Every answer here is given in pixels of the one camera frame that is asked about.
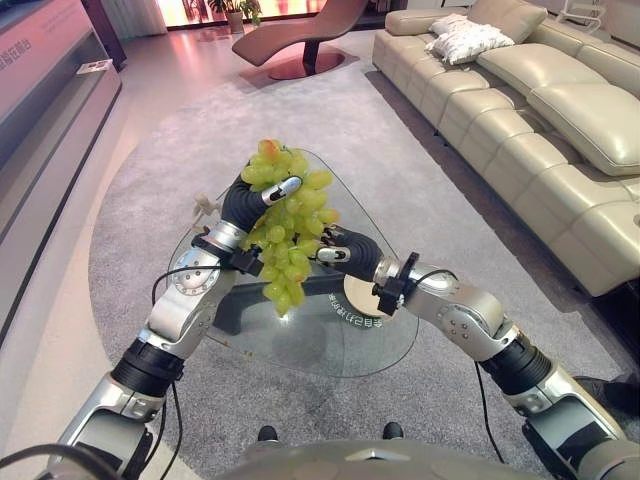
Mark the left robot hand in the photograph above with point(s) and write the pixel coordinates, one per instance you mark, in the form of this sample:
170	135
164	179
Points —
242	206

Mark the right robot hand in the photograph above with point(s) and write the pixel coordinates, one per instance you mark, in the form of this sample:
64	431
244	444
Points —
358	255

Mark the green grape bunch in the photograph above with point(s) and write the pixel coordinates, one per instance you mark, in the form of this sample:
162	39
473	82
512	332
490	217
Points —
288	220

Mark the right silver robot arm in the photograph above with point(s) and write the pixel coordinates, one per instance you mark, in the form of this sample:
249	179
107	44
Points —
500	340

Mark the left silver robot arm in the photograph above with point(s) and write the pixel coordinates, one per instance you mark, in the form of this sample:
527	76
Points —
165	320

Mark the small beige figurine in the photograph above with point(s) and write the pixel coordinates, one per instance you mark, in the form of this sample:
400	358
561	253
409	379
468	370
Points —
205	206

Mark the grey carpet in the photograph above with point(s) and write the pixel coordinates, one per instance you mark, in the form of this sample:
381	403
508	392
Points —
280	250

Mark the glass coffee table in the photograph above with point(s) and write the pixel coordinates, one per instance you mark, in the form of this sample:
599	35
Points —
300	280

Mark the right dark robot foot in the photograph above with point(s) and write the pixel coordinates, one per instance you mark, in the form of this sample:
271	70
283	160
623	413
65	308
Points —
392	430

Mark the dark robot foot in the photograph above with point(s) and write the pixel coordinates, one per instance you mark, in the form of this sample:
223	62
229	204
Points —
267	433
392	430

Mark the brown lounge chair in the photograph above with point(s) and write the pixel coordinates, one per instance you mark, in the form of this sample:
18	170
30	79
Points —
295	35

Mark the potted green plant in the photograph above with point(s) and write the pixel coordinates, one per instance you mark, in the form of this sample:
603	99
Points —
239	12

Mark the left dark robot foot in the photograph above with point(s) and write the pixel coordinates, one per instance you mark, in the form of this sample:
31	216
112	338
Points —
267	433

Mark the white card on cabinet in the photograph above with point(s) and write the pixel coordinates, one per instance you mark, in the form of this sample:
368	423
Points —
95	66

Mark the beige leather sofa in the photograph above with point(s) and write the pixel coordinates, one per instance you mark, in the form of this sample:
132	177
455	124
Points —
520	125

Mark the silver robot torso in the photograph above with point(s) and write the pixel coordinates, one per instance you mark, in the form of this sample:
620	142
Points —
370	462

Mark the grey media cabinet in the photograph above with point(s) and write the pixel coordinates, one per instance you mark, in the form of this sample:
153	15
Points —
45	100

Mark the white textured pillow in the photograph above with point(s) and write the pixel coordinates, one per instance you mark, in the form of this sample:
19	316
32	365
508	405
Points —
462	37

